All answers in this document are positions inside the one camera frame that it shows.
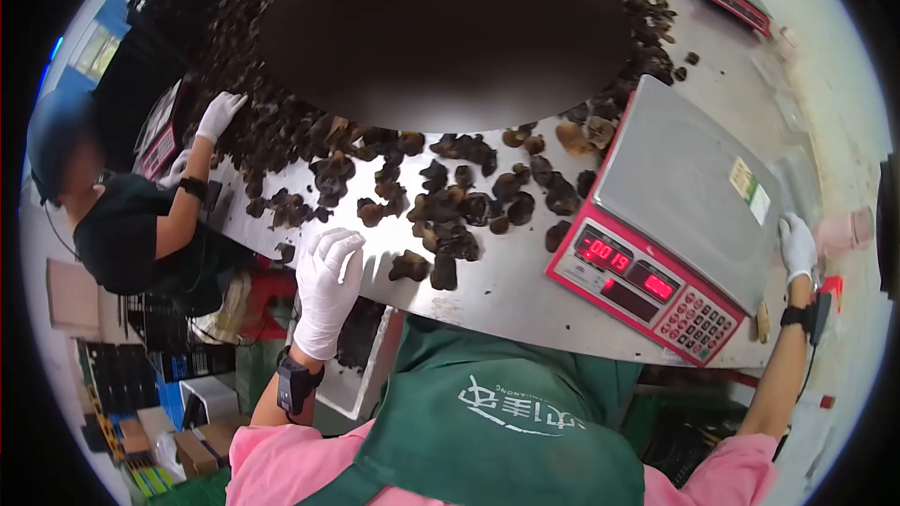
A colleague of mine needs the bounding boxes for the person's right hand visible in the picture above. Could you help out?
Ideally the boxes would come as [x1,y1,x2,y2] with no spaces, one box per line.
[778,212,818,286]

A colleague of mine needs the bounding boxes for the person's left hand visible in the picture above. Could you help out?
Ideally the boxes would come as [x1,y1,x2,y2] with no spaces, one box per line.
[293,228,367,361]

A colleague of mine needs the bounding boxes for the person's left fingers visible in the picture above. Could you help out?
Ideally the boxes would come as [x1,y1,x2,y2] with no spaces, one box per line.
[298,228,367,283]

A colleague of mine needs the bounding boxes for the person's right fingers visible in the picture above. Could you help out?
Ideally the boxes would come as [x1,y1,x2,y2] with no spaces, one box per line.
[778,212,810,253]

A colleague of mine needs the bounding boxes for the pink object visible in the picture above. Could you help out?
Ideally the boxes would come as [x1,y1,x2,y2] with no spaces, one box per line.
[816,207,876,258]

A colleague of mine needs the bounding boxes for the red plastic stool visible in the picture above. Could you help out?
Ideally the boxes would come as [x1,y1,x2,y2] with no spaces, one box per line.
[241,269,300,340]

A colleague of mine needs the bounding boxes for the black wrist band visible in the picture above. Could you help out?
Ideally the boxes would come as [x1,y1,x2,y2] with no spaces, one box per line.
[276,346,326,417]
[780,291,833,347]

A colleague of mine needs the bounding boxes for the pile of dried black mushrooms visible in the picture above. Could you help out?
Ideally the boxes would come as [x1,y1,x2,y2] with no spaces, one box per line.
[184,0,701,292]

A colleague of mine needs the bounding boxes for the white tray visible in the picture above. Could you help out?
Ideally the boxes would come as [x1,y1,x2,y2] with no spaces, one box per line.
[315,298,406,423]

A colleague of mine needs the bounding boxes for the brown carton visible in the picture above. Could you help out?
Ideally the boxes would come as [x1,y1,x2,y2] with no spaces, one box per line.
[172,422,251,479]

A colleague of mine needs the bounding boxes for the stack of black crates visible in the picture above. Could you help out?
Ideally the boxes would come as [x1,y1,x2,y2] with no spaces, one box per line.
[77,337,164,431]

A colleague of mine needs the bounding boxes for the person's body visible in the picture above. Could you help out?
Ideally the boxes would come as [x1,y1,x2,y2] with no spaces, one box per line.
[225,315,780,506]

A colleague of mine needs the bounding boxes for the beige flat carton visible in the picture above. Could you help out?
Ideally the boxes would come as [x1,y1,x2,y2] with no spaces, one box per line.
[45,259,101,333]

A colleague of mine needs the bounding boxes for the green plastic crate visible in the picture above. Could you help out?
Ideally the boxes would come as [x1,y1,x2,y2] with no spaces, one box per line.
[144,467,233,506]

